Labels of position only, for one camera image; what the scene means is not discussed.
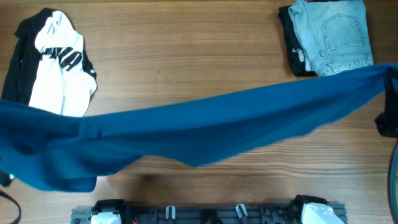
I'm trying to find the blue polo shirt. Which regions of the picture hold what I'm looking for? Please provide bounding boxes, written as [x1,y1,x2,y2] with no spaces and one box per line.
[1,64,397,192]

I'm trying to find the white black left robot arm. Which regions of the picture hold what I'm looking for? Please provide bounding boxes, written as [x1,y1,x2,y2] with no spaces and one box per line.
[90,199,127,224]

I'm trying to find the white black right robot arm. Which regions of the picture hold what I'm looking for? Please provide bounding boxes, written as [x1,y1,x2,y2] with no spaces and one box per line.
[288,68,397,224]

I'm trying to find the light blue denim jeans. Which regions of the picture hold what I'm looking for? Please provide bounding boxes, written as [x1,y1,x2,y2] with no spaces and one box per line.
[287,0,373,77]

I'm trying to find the black folded garment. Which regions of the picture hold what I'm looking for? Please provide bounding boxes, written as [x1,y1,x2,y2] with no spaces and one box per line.
[278,6,317,77]

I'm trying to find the white shirt with black print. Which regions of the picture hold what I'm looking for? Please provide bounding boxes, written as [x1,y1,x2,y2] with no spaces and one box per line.
[29,11,97,117]

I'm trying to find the black garment under white shirt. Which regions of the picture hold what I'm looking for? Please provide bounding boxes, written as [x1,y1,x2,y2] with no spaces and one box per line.
[1,7,97,105]

